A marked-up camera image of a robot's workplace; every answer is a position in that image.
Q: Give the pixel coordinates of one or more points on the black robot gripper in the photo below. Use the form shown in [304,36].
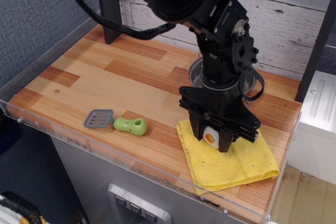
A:
[222,110]

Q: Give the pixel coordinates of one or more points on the plush sushi roll toy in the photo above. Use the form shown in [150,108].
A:
[211,136]

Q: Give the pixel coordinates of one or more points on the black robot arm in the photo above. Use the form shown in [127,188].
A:
[228,54]

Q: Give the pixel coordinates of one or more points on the yellow folded cloth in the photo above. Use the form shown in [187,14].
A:
[211,170]

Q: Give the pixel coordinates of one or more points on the small steel pot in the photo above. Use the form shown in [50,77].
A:
[196,69]

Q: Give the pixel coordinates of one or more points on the white ribbed box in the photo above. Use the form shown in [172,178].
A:
[312,150]

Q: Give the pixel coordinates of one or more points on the silver dispenser button panel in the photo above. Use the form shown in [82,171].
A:
[147,211]

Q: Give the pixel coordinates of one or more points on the silver toy fridge cabinet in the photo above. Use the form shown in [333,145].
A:
[154,186]

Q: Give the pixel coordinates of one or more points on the black vertical post right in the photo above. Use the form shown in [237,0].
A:
[317,51]

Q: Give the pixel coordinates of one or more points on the toy spatula green handle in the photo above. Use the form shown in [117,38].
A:
[100,118]

